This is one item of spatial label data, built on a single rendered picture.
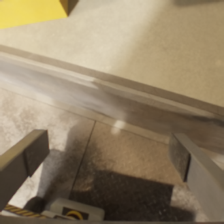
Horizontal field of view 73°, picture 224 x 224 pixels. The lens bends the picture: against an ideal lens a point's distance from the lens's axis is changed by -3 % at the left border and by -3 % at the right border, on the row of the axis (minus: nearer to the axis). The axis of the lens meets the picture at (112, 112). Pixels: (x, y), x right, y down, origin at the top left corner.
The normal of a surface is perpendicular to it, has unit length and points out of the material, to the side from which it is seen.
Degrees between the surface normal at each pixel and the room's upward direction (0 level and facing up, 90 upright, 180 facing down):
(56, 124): 0
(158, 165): 0
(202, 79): 0
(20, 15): 90
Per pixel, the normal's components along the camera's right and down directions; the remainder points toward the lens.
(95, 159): -0.12, -0.14
